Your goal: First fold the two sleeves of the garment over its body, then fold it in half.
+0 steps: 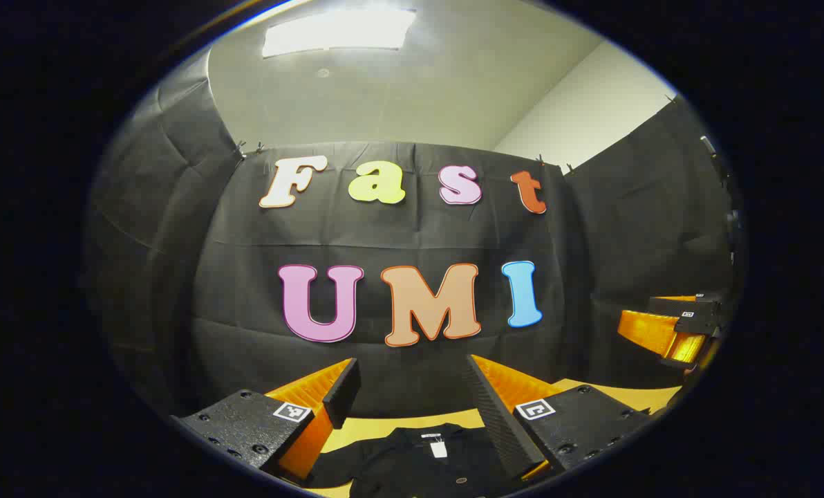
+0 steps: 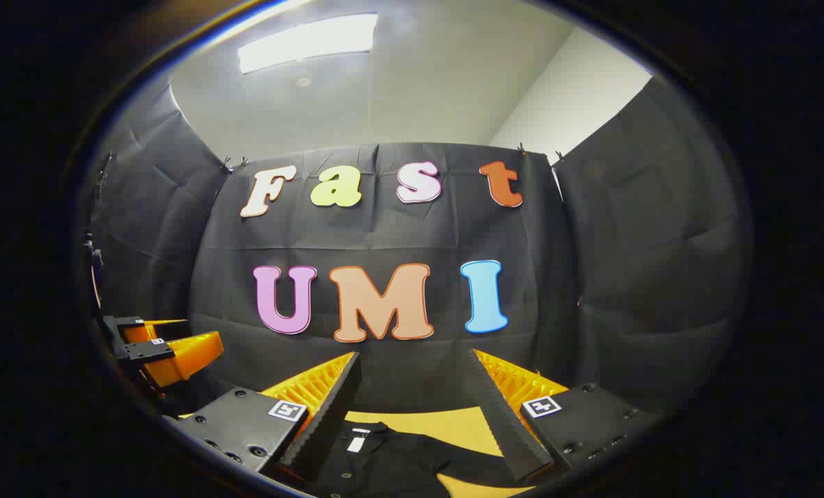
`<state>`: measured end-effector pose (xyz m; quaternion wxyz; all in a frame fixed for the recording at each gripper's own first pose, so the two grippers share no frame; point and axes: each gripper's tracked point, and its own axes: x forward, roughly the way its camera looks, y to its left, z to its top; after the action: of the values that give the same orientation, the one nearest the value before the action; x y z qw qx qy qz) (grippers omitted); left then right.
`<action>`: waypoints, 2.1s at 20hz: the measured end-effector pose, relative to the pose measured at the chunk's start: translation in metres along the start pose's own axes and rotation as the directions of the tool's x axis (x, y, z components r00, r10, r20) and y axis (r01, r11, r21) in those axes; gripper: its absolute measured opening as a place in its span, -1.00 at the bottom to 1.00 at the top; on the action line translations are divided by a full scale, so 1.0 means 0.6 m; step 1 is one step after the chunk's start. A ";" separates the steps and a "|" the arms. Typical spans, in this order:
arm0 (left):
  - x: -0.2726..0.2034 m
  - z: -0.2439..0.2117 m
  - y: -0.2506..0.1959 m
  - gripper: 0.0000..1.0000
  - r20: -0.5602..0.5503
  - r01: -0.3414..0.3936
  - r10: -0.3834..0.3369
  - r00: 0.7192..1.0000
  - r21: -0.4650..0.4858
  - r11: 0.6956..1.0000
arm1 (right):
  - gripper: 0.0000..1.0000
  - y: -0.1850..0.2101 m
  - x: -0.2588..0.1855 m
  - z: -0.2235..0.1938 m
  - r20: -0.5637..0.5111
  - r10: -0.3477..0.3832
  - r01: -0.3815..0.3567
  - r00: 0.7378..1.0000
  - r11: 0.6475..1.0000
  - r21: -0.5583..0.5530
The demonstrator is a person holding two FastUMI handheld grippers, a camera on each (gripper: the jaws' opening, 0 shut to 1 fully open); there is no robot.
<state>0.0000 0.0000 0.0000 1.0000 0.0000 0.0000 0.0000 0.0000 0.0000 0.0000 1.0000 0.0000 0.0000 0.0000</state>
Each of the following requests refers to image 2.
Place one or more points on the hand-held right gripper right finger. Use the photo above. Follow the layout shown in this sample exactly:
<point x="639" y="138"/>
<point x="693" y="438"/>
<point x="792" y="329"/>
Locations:
<point x="498" y="415"/>

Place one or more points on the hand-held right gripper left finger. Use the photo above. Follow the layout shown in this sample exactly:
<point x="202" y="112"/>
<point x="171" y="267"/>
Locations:
<point x="332" y="408"/>

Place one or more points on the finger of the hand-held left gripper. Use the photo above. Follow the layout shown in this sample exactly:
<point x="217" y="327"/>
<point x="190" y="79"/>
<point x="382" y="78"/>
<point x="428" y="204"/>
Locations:
<point x="191" y="356"/>
<point x="160" y="330"/>

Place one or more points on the black button shirt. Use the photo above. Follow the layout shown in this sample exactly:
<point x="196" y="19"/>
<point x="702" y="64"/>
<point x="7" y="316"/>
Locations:
<point x="398" y="465"/>

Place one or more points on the black backdrop cloth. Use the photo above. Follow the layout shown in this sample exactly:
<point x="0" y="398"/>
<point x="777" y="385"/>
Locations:
<point x="398" y="235"/>

